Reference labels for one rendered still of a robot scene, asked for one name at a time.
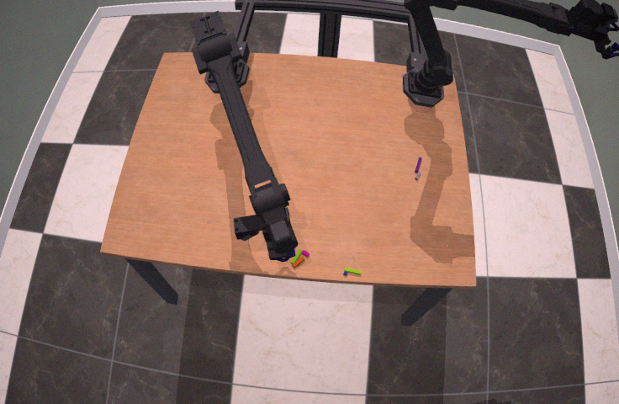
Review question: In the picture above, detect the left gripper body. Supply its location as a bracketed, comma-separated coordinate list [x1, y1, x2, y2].
[584, 24, 612, 59]

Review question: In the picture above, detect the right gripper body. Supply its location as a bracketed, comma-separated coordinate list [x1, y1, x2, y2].
[267, 207, 290, 259]

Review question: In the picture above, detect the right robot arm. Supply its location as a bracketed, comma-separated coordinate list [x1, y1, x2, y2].
[191, 11, 298, 253]

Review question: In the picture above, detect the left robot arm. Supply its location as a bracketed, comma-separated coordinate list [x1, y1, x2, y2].
[404, 0, 619, 98]

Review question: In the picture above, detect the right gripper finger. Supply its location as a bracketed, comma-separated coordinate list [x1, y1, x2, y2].
[269, 249, 296, 262]

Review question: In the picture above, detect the lime green rod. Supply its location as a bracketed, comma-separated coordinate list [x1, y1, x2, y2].
[344, 268, 362, 275]
[291, 249, 303, 264]

